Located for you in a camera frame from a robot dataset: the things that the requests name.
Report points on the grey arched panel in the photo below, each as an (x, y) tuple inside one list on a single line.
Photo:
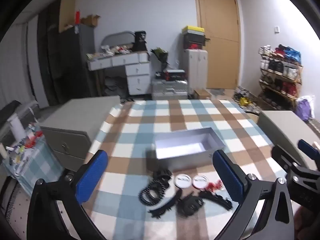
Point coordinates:
[(117, 38)]

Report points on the silver cardboard box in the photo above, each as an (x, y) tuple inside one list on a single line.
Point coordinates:
[(185, 161)]

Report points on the small cream cylinder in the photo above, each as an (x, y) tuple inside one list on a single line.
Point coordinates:
[(2, 151)]

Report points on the heap of small colourful things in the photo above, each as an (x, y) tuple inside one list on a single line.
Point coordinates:
[(25, 145)]

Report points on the grey metal cabinet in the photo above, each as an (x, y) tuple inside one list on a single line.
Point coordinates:
[(82, 115), (282, 125)]

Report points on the small plaid-covered side table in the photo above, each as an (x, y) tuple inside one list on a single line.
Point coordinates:
[(40, 162)]

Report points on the white cylinder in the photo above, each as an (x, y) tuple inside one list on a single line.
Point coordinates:
[(17, 127)]

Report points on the black shoe box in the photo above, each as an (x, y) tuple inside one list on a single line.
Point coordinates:
[(193, 40)]

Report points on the black bag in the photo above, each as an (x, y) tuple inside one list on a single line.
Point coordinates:
[(140, 41)]

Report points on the cardboard sheet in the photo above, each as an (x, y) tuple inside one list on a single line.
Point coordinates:
[(67, 12)]

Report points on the dark wrapped flower bouquet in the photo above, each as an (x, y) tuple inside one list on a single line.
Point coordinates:
[(160, 54)]

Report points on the white curtain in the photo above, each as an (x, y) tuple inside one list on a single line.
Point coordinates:
[(17, 62)]

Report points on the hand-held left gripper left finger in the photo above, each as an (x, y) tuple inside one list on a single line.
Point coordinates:
[(91, 178)]

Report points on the white wall switch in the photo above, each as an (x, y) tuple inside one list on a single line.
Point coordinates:
[(276, 29)]

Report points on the pile of loose shoes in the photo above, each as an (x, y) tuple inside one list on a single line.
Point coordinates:
[(246, 100)]

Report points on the wooden shoe rack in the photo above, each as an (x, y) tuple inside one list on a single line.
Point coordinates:
[(278, 88)]

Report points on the white desk with drawers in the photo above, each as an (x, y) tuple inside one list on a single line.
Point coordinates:
[(137, 75)]

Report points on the white pin badge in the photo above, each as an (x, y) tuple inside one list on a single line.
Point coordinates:
[(183, 180)]

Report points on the white locker cabinet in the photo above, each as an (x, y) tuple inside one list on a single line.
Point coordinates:
[(196, 70)]

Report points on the red hair bow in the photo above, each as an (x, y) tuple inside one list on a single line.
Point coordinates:
[(215, 185)]

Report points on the brown cardboard box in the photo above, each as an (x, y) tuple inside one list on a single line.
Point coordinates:
[(202, 93)]

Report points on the clutter of small desk things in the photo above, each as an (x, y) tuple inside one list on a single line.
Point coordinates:
[(112, 51)]

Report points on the black and red box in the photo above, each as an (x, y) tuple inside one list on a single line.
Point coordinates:
[(175, 75)]

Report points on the dark tall cabinet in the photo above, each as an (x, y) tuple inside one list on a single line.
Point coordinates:
[(82, 60)]

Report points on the red bottle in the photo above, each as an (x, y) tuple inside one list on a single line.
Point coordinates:
[(78, 17)]

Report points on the yellow-lid shoe box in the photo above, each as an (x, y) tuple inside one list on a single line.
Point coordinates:
[(193, 30)]

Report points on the silver suitcase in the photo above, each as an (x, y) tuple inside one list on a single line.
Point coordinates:
[(170, 90)]

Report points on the open cardboard box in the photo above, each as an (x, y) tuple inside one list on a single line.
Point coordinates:
[(90, 20)]

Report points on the purple plastic bag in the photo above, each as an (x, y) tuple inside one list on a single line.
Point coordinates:
[(305, 110)]

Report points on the wooden door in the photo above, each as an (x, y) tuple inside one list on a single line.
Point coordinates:
[(220, 55)]

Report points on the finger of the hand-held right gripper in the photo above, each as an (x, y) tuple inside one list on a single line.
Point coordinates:
[(308, 148), (282, 156)]

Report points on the rows of racked shoes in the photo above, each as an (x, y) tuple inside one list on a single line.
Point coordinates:
[(280, 66)]

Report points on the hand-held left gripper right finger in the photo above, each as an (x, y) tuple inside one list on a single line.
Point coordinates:
[(228, 177)]

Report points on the red-rimmed pin badge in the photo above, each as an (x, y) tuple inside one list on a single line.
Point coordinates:
[(200, 181)]

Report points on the plaid tablecloth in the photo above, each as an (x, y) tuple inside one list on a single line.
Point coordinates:
[(150, 120)]

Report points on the black claw hair clip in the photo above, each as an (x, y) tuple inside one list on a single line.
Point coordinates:
[(162, 174), (191, 204)]

